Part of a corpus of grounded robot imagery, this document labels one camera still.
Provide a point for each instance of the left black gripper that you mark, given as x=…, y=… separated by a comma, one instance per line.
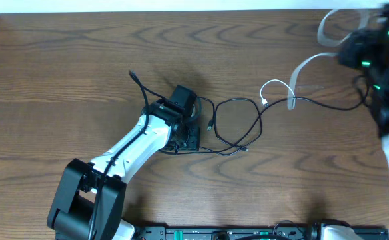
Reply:
x=194, y=143

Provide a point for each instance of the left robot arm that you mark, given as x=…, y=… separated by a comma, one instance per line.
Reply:
x=89, y=199

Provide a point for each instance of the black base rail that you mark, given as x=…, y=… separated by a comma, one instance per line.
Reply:
x=184, y=233

